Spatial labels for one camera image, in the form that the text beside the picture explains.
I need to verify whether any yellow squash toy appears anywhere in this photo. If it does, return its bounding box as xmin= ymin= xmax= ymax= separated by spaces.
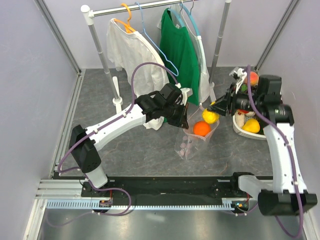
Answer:
xmin=202 ymin=108 xmax=220 ymax=125

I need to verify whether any peach toy fruit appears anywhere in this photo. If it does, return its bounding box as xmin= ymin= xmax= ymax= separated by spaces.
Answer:
xmin=249 ymin=71 xmax=259 ymax=87

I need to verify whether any left aluminium frame post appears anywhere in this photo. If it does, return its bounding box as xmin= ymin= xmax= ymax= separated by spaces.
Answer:
xmin=34 ymin=0 xmax=82 ymax=75

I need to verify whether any slotted cable duct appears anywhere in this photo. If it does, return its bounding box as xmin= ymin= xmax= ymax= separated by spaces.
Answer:
xmin=46 ymin=199 xmax=240 ymax=211

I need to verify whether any aluminium frame post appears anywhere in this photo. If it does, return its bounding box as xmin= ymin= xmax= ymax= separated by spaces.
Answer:
xmin=254 ymin=0 xmax=301 ymax=72
xmin=34 ymin=0 xmax=82 ymax=75

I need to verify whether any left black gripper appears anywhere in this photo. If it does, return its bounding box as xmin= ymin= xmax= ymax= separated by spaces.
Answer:
xmin=162 ymin=101 xmax=189 ymax=130

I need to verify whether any teal padded hanger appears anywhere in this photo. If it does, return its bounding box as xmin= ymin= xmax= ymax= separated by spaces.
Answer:
xmin=169 ymin=3 xmax=201 ymax=37

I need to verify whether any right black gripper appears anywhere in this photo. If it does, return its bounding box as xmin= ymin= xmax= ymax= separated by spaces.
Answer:
xmin=207 ymin=82 xmax=264 ymax=118

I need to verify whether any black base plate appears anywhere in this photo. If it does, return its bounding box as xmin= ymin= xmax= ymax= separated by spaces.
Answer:
xmin=81 ymin=176 xmax=248 ymax=205

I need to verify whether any white fruit basket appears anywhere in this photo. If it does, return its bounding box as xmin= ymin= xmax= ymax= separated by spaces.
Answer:
xmin=232 ymin=78 xmax=267 ymax=140

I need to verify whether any light blue wire hanger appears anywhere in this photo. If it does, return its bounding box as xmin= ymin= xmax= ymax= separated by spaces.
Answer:
xmin=134 ymin=2 xmax=179 ymax=77

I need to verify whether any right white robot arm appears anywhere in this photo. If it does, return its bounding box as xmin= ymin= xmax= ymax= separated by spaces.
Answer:
xmin=208 ymin=73 xmax=318 ymax=216

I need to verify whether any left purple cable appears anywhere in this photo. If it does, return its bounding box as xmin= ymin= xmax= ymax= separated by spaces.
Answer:
xmin=45 ymin=62 xmax=181 ymax=228

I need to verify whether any yellow pear toy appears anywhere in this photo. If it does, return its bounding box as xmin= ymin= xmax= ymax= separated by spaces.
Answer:
xmin=242 ymin=118 xmax=260 ymax=134

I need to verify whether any white tank top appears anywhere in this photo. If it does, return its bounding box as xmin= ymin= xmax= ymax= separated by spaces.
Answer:
xmin=156 ymin=3 xmax=211 ymax=103

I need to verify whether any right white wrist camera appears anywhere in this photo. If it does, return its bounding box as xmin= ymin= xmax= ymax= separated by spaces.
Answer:
xmin=229 ymin=67 xmax=248 ymax=87

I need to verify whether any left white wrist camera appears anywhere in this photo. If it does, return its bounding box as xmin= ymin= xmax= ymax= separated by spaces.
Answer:
xmin=175 ymin=83 xmax=193 ymax=105

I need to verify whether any clear pink-dotted zip bag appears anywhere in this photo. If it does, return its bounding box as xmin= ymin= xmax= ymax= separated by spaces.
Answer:
xmin=174 ymin=106 xmax=220 ymax=160

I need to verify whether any white t-shirt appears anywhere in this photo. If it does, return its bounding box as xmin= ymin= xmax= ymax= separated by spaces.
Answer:
xmin=106 ymin=18 xmax=171 ymax=131

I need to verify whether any orange hanger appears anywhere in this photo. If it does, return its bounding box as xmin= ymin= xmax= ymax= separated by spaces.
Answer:
xmin=113 ymin=3 xmax=136 ymax=34

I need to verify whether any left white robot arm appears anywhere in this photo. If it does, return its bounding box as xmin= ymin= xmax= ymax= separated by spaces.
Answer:
xmin=69 ymin=83 xmax=193 ymax=197

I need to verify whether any orange toy fruit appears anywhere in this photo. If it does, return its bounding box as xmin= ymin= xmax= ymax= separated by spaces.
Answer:
xmin=193 ymin=121 xmax=212 ymax=137

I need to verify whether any silver clothes rack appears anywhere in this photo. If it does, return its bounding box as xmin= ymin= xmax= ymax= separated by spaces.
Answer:
xmin=80 ymin=0 xmax=231 ymax=113

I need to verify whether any right aluminium frame post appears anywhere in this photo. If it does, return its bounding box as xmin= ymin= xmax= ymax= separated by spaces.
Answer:
xmin=254 ymin=0 xmax=301 ymax=72

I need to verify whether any green t-shirt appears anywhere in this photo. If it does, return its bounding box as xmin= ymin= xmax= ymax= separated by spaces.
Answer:
xmin=159 ymin=8 xmax=200 ymax=106

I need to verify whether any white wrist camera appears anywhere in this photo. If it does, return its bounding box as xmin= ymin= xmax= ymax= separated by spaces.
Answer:
xmin=175 ymin=83 xmax=193 ymax=105
xmin=229 ymin=67 xmax=248 ymax=87

